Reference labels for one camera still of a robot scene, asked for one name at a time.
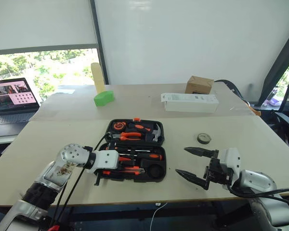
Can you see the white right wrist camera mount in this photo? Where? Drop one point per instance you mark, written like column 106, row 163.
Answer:
column 232, row 158

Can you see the black laptop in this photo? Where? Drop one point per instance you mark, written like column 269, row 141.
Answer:
column 12, row 106

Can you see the orange voltage tester pen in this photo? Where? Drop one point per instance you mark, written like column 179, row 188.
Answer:
column 124, row 159

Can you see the cream foam cylinder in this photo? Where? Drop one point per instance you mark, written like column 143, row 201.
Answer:
column 98, row 77

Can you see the brown cardboard box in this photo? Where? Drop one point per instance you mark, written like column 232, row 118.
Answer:
column 198, row 85

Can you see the black tool case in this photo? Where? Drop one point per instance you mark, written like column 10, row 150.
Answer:
column 135, row 144

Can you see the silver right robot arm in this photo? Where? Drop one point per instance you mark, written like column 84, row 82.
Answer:
column 257, row 179

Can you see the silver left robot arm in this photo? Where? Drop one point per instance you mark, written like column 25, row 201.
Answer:
column 55, row 173

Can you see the black window post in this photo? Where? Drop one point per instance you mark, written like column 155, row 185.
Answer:
column 100, row 36

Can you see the black electrical tape roll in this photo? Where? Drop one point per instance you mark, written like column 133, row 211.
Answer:
column 204, row 138

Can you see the orange black tape measure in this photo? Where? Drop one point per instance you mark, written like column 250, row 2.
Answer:
column 119, row 125

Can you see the black orange utility knife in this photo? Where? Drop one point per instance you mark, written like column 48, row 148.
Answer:
column 130, row 170

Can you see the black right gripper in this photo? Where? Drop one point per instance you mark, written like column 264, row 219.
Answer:
column 216, row 170

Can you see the long white cardboard box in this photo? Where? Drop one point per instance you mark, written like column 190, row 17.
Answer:
column 190, row 102

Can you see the black office chair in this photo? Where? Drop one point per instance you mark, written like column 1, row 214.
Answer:
column 286, row 115

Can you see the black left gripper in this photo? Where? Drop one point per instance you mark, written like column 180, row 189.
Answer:
column 100, row 172

